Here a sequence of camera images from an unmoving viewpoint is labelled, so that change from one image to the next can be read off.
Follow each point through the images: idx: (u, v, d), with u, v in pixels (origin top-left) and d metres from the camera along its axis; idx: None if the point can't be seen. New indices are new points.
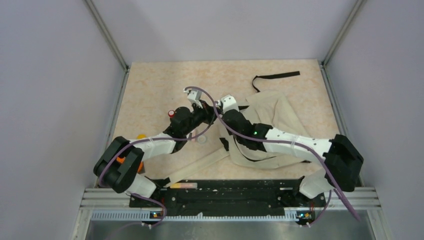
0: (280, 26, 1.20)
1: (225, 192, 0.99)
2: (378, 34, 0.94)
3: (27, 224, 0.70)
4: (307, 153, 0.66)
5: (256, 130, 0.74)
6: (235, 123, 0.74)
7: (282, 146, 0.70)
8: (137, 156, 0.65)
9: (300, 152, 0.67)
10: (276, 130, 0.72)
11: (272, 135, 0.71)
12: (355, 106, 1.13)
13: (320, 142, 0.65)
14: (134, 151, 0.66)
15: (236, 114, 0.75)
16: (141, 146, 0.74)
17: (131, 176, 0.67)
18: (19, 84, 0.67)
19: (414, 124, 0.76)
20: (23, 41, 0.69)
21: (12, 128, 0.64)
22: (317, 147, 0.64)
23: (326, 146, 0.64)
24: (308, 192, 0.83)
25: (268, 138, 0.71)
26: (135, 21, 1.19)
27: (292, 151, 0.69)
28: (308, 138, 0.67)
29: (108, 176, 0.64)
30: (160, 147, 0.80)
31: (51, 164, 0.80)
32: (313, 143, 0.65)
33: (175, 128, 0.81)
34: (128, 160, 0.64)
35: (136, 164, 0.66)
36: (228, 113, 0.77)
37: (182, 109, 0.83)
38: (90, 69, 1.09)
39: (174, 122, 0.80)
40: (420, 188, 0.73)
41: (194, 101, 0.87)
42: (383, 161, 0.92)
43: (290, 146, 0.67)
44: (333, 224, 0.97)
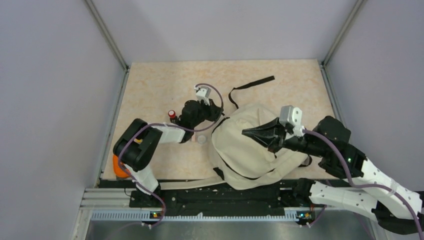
0: (280, 25, 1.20)
1: (225, 192, 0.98)
2: (378, 33, 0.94)
3: (28, 225, 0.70)
4: (396, 205, 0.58)
5: (349, 155, 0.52)
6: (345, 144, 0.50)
7: (374, 187, 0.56)
8: (156, 135, 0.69)
9: (387, 199, 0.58)
10: (371, 165, 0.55)
11: (368, 172, 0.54)
12: (355, 105, 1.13)
13: (415, 198, 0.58)
14: (154, 130, 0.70)
15: (345, 132, 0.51)
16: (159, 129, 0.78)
17: (148, 156, 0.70)
18: (19, 83, 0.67)
19: (414, 124, 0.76)
20: (24, 41, 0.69)
21: (12, 127, 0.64)
22: (412, 204, 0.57)
23: (419, 203, 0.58)
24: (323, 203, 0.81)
25: (365, 176, 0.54)
26: (135, 21, 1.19)
27: (381, 195, 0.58)
28: (403, 188, 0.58)
29: (130, 154, 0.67)
30: (172, 134, 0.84)
31: (51, 163, 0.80)
32: (408, 197, 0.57)
33: (184, 118, 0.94)
34: (148, 138, 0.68)
35: (154, 143, 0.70)
36: (326, 124, 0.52)
37: (190, 102, 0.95)
38: (90, 69, 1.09)
39: (185, 113, 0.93)
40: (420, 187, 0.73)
41: (202, 99, 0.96)
42: (383, 161, 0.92)
43: (387, 194, 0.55)
44: (334, 224, 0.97)
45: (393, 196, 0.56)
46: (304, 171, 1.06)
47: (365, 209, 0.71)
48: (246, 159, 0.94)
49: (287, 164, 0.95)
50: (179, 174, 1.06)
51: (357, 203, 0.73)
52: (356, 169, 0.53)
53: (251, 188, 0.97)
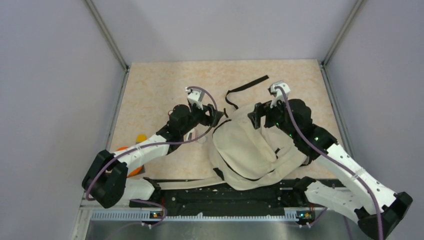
0: (280, 26, 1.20)
1: (225, 192, 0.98)
2: (378, 33, 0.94)
3: (28, 224, 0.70)
4: (363, 194, 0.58)
5: (317, 135, 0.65)
6: (301, 117, 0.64)
7: (340, 170, 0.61)
8: (120, 173, 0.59)
9: (355, 187, 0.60)
10: (340, 149, 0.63)
11: (334, 152, 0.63)
12: (355, 105, 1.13)
13: (385, 192, 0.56)
14: (118, 167, 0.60)
15: (306, 111, 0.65)
16: (127, 158, 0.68)
17: (119, 191, 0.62)
18: (20, 83, 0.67)
19: (414, 124, 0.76)
20: (24, 41, 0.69)
21: (12, 127, 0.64)
22: (379, 196, 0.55)
23: (390, 200, 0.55)
24: (313, 198, 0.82)
25: (329, 155, 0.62)
26: (135, 21, 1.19)
27: (348, 182, 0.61)
28: (373, 179, 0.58)
29: (97, 191, 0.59)
30: (151, 154, 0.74)
31: (51, 163, 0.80)
32: (376, 188, 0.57)
33: (172, 125, 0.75)
34: (111, 178, 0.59)
35: (121, 180, 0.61)
36: (295, 105, 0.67)
37: (181, 107, 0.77)
38: (90, 69, 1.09)
39: (172, 119, 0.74)
40: (419, 187, 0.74)
41: (195, 102, 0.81)
42: (383, 161, 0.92)
43: (350, 178, 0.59)
44: (334, 224, 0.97)
45: (356, 181, 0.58)
46: (304, 170, 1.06)
47: (349, 208, 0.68)
48: (246, 158, 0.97)
49: (287, 165, 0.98)
50: (178, 174, 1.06)
51: (343, 202, 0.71)
52: (322, 147, 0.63)
53: (251, 189, 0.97)
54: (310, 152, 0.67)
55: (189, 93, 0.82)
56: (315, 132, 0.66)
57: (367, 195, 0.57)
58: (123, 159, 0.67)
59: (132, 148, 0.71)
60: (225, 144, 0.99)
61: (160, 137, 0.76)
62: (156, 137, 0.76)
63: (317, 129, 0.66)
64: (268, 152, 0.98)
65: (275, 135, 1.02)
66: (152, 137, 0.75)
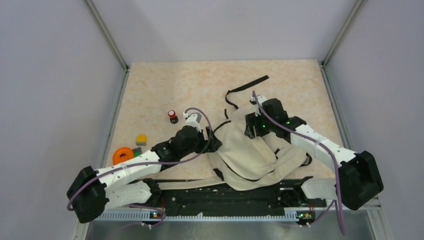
0: (280, 26, 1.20)
1: (225, 192, 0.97)
2: (378, 33, 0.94)
3: (27, 225, 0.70)
4: (327, 158, 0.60)
5: (289, 121, 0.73)
6: (270, 106, 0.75)
7: (304, 141, 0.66)
8: (97, 197, 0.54)
9: (320, 154, 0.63)
10: (306, 127, 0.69)
11: (301, 130, 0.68)
12: (355, 105, 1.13)
13: (345, 151, 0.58)
14: (97, 190, 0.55)
15: (277, 102, 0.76)
16: (109, 179, 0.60)
17: (98, 210, 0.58)
18: (20, 83, 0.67)
19: (414, 124, 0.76)
20: (23, 41, 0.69)
21: (12, 126, 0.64)
22: (338, 154, 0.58)
23: (349, 157, 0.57)
24: (308, 189, 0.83)
25: (297, 130, 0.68)
26: (135, 21, 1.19)
27: (314, 150, 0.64)
28: (334, 144, 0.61)
29: (77, 205, 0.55)
30: (138, 173, 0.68)
31: (50, 163, 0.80)
32: (336, 149, 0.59)
33: (176, 143, 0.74)
34: (88, 200, 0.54)
35: (100, 202, 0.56)
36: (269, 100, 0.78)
37: (190, 128, 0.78)
38: (90, 69, 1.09)
39: (178, 137, 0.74)
40: (418, 187, 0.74)
41: (195, 125, 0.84)
42: (383, 161, 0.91)
43: (313, 145, 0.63)
44: (335, 224, 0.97)
45: (318, 146, 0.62)
46: (305, 170, 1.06)
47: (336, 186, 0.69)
48: (246, 159, 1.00)
49: (287, 165, 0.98)
50: (178, 174, 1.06)
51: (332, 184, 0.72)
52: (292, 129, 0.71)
53: (252, 189, 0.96)
54: (285, 136, 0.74)
55: (188, 117, 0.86)
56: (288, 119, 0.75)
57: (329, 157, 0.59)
58: (103, 180, 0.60)
59: (117, 167, 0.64)
60: (227, 146, 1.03)
61: (155, 155, 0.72)
62: (150, 154, 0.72)
63: (291, 117, 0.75)
64: (267, 153, 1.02)
65: (274, 137, 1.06)
66: (145, 155, 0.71)
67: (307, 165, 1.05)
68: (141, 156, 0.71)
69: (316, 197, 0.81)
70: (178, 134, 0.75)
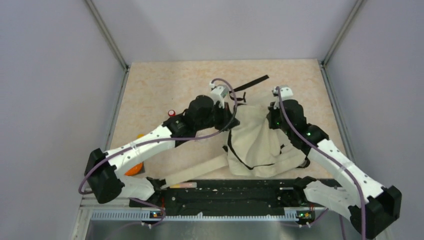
0: (281, 25, 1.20)
1: (225, 192, 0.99)
2: (378, 33, 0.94)
3: (27, 224, 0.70)
4: (351, 187, 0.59)
5: (309, 131, 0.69)
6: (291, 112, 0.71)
7: (329, 162, 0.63)
8: (107, 179, 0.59)
9: (343, 180, 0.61)
10: (331, 144, 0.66)
11: (324, 147, 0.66)
12: (355, 105, 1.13)
13: (372, 185, 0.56)
14: (107, 172, 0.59)
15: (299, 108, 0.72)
16: (118, 162, 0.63)
17: (114, 189, 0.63)
18: (20, 83, 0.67)
19: (413, 125, 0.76)
20: (23, 40, 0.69)
21: (12, 127, 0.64)
22: (365, 187, 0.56)
23: (376, 191, 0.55)
24: (311, 196, 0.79)
25: (320, 148, 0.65)
26: (135, 21, 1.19)
27: (337, 175, 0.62)
28: (360, 172, 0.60)
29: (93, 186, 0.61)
30: (150, 151, 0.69)
31: (50, 163, 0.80)
32: (363, 180, 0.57)
33: (189, 114, 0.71)
34: (100, 181, 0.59)
35: (112, 182, 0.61)
36: (290, 103, 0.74)
37: (205, 98, 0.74)
38: (90, 69, 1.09)
39: (192, 107, 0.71)
40: (418, 187, 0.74)
41: (218, 98, 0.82)
42: (383, 161, 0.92)
43: (338, 170, 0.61)
44: (334, 223, 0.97)
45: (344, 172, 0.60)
46: (305, 170, 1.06)
47: (343, 206, 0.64)
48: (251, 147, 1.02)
49: (286, 161, 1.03)
50: None
51: (338, 200, 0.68)
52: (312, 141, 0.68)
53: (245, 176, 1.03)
54: (302, 147, 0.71)
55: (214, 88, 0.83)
56: (309, 129, 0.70)
57: (354, 186, 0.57)
58: (113, 162, 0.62)
59: (127, 146, 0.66)
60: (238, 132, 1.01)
61: (167, 130, 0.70)
62: (161, 130, 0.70)
63: (312, 127, 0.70)
64: (274, 146, 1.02)
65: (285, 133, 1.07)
66: (156, 131, 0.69)
67: (303, 167, 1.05)
68: (153, 132, 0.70)
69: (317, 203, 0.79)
70: (192, 104, 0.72)
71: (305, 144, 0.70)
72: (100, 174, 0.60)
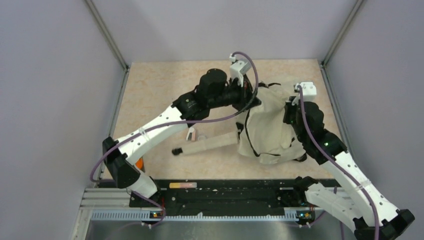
0: (280, 25, 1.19)
1: (225, 192, 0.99)
2: (378, 33, 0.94)
3: (28, 224, 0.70)
4: (364, 206, 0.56)
5: (327, 140, 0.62)
6: (311, 119, 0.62)
7: (345, 178, 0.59)
8: (120, 168, 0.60)
9: (357, 197, 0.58)
10: (350, 158, 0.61)
11: (342, 161, 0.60)
12: (355, 105, 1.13)
13: (388, 207, 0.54)
14: (119, 161, 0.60)
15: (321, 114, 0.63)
16: (129, 148, 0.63)
17: (130, 176, 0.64)
18: (20, 83, 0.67)
19: (413, 125, 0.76)
20: (23, 41, 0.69)
21: (12, 127, 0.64)
22: (380, 209, 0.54)
23: (391, 215, 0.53)
24: (312, 199, 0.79)
25: (337, 163, 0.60)
26: (135, 21, 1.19)
27: (351, 191, 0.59)
28: (376, 191, 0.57)
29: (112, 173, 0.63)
30: (161, 134, 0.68)
31: (50, 163, 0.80)
32: (379, 201, 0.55)
33: (201, 89, 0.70)
34: (114, 170, 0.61)
35: (127, 170, 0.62)
36: (312, 108, 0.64)
37: (219, 73, 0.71)
38: (90, 69, 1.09)
39: (203, 82, 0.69)
40: (418, 187, 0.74)
41: (237, 74, 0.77)
42: (383, 161, 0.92)
43: (354, 188, 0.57)
44: (334, 223, 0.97)
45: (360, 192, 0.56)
46: (304, 170, 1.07)
47: (349, 218, 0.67)
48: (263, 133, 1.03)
49: (292, 153, 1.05)
50: (179, 174, 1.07)
51: (343, 209, 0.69)
52: (329, 154, 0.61)
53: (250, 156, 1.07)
54: (316, 157, 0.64)
55: (234, 63, 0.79)
56: (325, 137, 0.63)
57: (369, 207, 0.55)
58: (124, 150, 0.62)
59: (136, 133, 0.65)
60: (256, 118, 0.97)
61: (177, 112, 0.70)
62: (171, 111, 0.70)
63: (332, 136, 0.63)
64: (285, 138, 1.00)
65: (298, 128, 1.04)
66: (167, 113, 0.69)
67: (299, 161, 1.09)
68: (162, 115, 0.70)
69: (318, 205, 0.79)
70: (202, 80, 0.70)
71: (321, 155, 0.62)
72: (113, 163, 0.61)
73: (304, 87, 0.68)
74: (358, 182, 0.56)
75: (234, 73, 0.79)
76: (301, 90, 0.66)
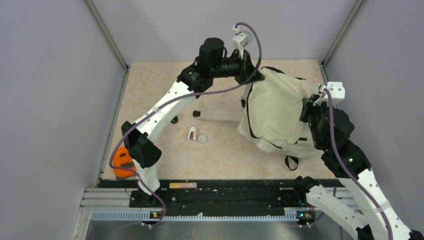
0: (280, 26, 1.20)
1: (225, 192, 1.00)
2: (378, 34, 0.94)
3: (28, 224, 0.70)
4: (378, 226, 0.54)
5: (351, 155, 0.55)
6: (340, 132, 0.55)
7: (363, 196, 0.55)
8: (144, 144, 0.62)
9: (371, 216, 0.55)
10: (372, 177, 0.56)
11: (363, 179, 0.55)
12: (354, 106, 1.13)
13: (402, 231, 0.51)
14: (142, 138, 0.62)
15: (349, 127, 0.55)
16: (148, 127, 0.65)
17: (152, 155, 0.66)
18: (20, 83, 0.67)
19: (413, 125, 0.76)
20: (24, 41, 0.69)
21: (12, 126, 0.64)
22: (395, 232, 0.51)
23: (404, 238, 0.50)
24: (313, 201, 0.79)
25: (359, 182, 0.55)
26: (135, 21, 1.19)
27: (367, 209, 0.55)
28: (392, 213, 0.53)
29: (136, 154, 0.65)
30: (173, 111, 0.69)
31: (49, 163, 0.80)
32: (395, 224, 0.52)
33: (202, 59, 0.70)
34: (138, 149, 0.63)
35: (149, 148, 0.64)
36: (340, 118, 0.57)
37: (218, 42, 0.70)
38: (90, 69, 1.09)
39: (204, 51, 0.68)
40: (418, 187, 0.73)
41: (238, 46, 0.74)
42: (383, 161, 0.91)
43: (373, 209, 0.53)
44: (334, 223, 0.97)
45: (378, 213, 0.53)
46: (304, 171, 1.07)
47: (351, 226, 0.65)
48: (271, 120, 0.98)
49: (296, 151, 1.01)
50: (179, 174, 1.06)
51: (345, 217, 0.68)
52: (352, 171, 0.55)
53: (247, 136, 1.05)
54: (336, 171, 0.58)
55: (236, 34, 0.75)
56: (349, 151, 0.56)
57: (384, 230, 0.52)
58: (143, 130, 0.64)
59: (150, 112, 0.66)
60: (261, 96, 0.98)
61: (184, 85, 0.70)
62: (178, 86, 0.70)
63: (357, 150, 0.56)
64: (293, 134, 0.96)
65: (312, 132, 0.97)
66: (175, 87, 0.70)
67: (292, 169, 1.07)
68: (171, 91, 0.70)
69: (320, 209, 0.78)
70: (202, 49, 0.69)
71: (342, 170, 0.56)
72: (136, 142, 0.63)
73: (331, 89, 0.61)
74: (378, 204, 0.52)
75: (235, 44, 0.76)
76: (328, 93, 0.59)
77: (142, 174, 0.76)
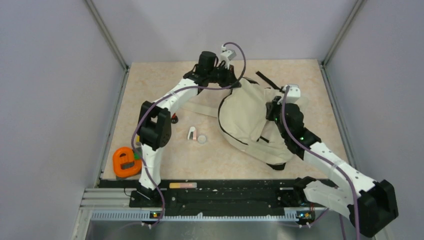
0: (280, 25, 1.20)
1: (225, 192, 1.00)
2: (378, 33, 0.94)
3: (27, 224, 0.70)
4: (343, 183, 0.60)
5: (304, 135, 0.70)
6: (291, 120, 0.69)
7: (320, 162, 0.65)
8: (166, 117, 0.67)
9: (335, 178, 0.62)
10: (324, 146, 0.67)
11: (317, 149, 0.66)
12: (355, 105, 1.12)
13: (363, 180, 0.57)
14: (163, 112, 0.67)
15: (298, 114, 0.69)
16: (167, 105, 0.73)
17: (167, 133, 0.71)
18: (19, 83, 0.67)
19: (413, 124, 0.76)
20: (23, 41, 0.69)
21: (11, 125, 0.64)
22: (356, 182, 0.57)
23: (368, 186, 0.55)
24: (311, 196, 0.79)
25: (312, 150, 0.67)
26: (135, 20, 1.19)
27: (329, 172, 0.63)
28: (352, 169, 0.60)
29: (152, 134, 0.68)
30: (184, 98, 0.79)
31: (49, 163, 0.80)
32: (354, 175, 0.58)
33: (201, 64, 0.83)
34: (159, 123, 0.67)
35: (168, 124, 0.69)
36: (292, 108, 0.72)
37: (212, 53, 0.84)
38: (90, 68, 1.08)
39: (202, 57, 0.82)
40: (418, 186, 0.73)
41: (225, 59, 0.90)
42: (383, 160, 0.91)
43: (329, 168, 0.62)
44: (334, 223, 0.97)
45: (335, 170, 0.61)
46: (304, 171, 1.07)
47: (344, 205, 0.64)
48: (241, 119, 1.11)
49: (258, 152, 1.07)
50: (179, 174, 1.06)
51: (338, 199, 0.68)
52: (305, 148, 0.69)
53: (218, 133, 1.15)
54: (298, 152, 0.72)
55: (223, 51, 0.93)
56: (303, 134, 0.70)
57: (346, 182, 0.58)
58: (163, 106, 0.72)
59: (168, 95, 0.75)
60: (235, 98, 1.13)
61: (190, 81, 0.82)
62: (186, 81, 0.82)
63: (307, 130, 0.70)
64: (255, 132, 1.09)
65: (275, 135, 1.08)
66: (183, 81, 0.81)
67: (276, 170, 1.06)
68: (180, 84, 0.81)
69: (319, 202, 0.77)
70: (200, 57, 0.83)
71: (300, 149, 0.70)
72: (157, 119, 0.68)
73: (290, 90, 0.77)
74: (331, 161, 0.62)
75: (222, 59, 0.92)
76: (287, 91, 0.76)
77: (155, 159, 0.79)
